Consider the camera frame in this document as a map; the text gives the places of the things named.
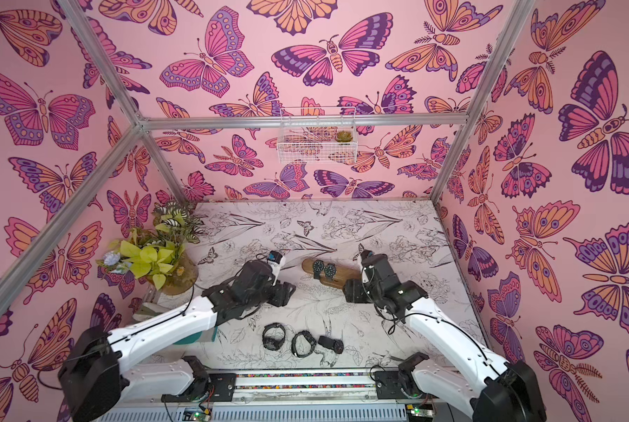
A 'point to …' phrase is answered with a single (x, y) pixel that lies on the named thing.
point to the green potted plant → (162, 252)
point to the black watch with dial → (318, 265)
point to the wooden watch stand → (343, 273)
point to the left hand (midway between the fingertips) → (291, 284)
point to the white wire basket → (307, 135)
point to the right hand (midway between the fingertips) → (353, 286)
